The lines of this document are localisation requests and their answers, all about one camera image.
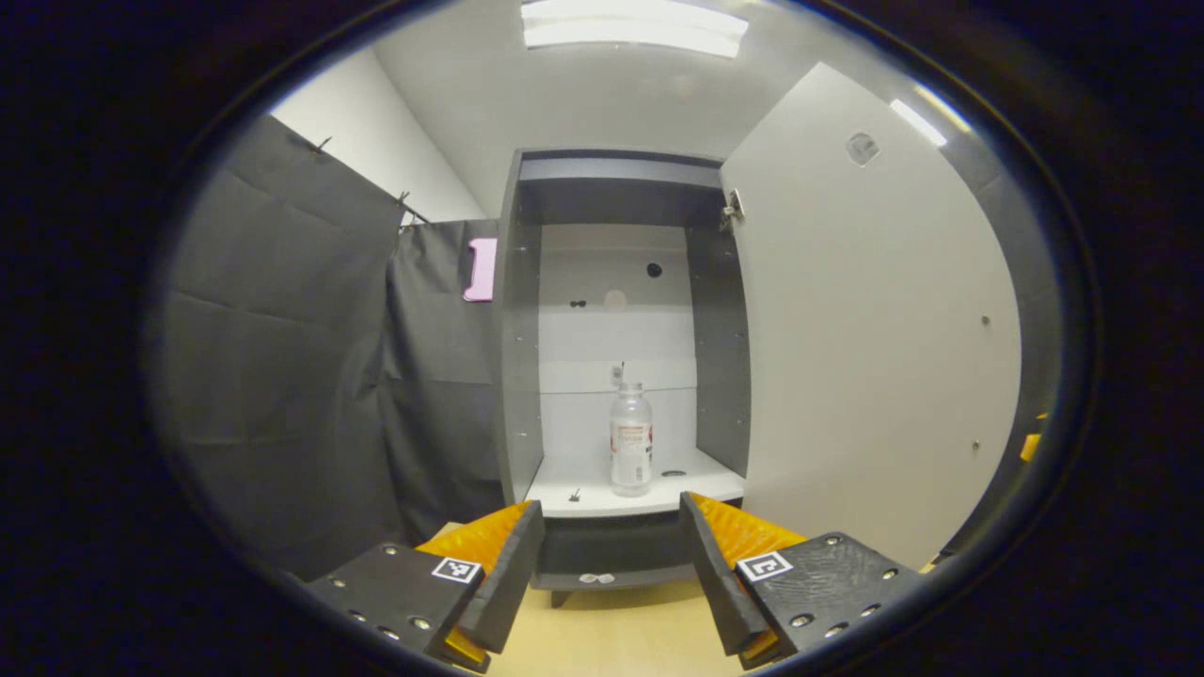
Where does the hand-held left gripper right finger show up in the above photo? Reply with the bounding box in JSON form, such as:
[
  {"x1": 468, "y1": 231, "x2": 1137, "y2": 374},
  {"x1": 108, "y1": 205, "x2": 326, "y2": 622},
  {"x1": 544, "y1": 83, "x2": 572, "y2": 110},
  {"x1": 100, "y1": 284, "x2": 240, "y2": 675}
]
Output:
[{"x1": 677, "y1": 490, "x2": 927, "y2": 670}]

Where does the clear plastic bottle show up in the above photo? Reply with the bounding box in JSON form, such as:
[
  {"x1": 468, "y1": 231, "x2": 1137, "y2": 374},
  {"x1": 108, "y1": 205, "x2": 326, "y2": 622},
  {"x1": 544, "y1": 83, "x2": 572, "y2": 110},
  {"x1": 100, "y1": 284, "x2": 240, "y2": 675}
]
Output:
[{"x1": 610, "y1": 381, "x2": 654, "y2": 498}]

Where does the small ceiling light panel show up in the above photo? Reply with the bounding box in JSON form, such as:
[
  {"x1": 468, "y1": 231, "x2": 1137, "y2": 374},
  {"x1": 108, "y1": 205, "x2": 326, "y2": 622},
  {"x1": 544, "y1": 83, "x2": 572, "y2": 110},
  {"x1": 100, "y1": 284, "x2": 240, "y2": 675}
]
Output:
[{"x1": 889, "y1": 87, "x2": 972, "y2": 149}]

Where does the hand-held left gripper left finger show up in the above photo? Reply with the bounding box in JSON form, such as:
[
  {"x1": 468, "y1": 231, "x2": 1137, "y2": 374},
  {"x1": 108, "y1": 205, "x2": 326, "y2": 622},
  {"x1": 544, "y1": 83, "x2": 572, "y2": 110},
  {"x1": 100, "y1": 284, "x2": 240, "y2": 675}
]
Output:
[{"x1": 306, "y1": 497, "x2": 547, "y2": 670}]

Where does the black backdrop cloth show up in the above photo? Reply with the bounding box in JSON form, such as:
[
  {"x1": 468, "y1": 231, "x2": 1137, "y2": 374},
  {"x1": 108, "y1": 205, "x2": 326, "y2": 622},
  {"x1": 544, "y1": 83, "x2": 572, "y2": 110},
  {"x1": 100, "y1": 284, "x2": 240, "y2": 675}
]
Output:
[{"x1": 146, "y1": 113, "x2": 1064, "y2": 579}]

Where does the beige cabinet door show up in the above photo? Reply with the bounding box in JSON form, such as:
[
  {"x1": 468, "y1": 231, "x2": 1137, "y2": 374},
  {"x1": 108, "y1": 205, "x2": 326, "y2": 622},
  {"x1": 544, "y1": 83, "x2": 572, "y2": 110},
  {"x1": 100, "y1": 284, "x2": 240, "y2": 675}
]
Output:
[{"x1": 720, "y1": 61, "x2": 1023, "y2": 572}]

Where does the large ceiling light panel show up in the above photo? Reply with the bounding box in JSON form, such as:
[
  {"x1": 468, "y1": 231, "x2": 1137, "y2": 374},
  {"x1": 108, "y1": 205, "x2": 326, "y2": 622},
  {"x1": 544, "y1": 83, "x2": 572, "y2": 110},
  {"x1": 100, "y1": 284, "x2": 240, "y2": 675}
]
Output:
[{"x1": 521, "y1": 0, "x2": 751, "y2": 59}]

